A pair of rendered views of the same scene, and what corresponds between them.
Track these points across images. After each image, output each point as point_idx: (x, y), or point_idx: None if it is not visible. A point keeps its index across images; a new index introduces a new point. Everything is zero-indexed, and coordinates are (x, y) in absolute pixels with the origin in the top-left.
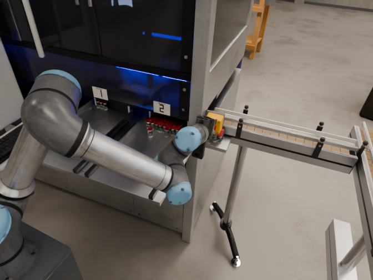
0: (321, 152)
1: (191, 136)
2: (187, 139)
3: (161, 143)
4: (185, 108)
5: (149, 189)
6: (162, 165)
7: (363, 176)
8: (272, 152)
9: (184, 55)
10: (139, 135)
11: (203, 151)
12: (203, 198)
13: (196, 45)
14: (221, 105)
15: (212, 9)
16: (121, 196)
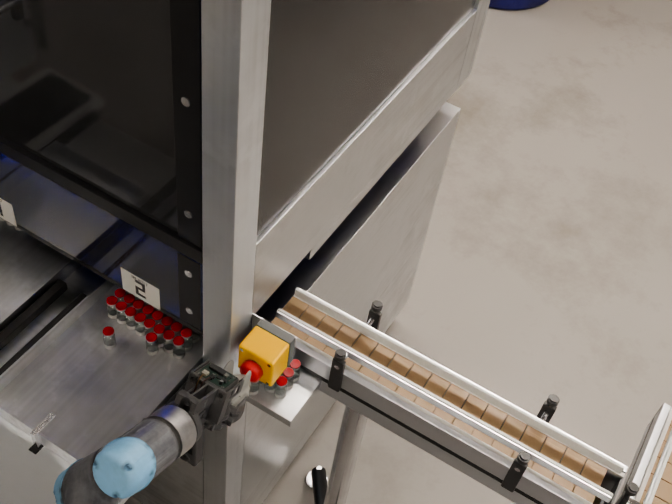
0: (523, 481)
1: (123, 473)
2: (115, 476)
3: (130, 373)
4: (193, 309)
5: None
6: None
7: None
8: (416, 443)
9: (184, 209)
10: (82, 335)
11: (199, 453)
12: (283, 459)
13: (208, 202)
14: (345, 251)
15: (241, 146)
16: None
